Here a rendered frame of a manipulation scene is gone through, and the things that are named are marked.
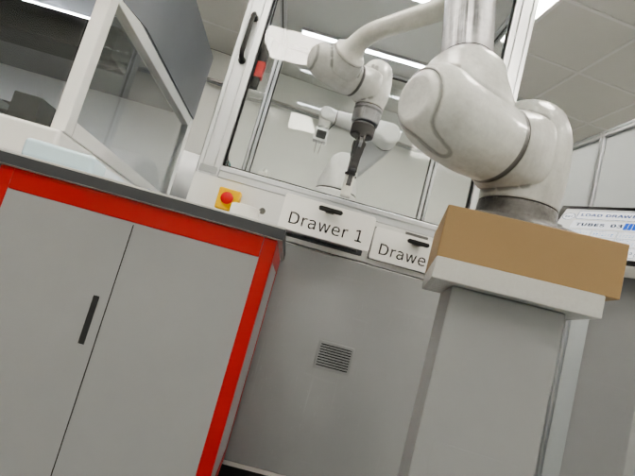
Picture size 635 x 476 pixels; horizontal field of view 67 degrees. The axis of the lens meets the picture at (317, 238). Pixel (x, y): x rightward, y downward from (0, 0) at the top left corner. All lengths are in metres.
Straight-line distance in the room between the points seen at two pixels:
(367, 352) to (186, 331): 0.76
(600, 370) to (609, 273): 0.80
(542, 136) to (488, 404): 0.49
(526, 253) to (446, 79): 0.33
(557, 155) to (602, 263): 0.23
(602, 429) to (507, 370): 0.81
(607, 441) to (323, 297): 0.92
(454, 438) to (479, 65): 0.64
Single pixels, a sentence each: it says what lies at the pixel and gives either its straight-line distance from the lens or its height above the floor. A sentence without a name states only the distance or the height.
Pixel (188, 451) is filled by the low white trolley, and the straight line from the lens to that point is 1.09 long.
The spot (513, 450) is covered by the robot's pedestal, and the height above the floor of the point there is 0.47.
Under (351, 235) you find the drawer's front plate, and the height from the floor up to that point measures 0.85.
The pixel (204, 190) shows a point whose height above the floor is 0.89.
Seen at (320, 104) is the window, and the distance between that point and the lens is 1.77.
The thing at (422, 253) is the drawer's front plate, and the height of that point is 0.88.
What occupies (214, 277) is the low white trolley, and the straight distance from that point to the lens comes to 1.04.
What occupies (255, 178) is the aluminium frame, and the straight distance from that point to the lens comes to 1.66.
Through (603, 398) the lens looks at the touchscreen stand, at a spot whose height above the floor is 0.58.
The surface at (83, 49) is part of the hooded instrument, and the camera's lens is 1.67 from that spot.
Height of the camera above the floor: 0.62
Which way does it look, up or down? 8 degrees up
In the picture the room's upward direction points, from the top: 15 degrees clockwise
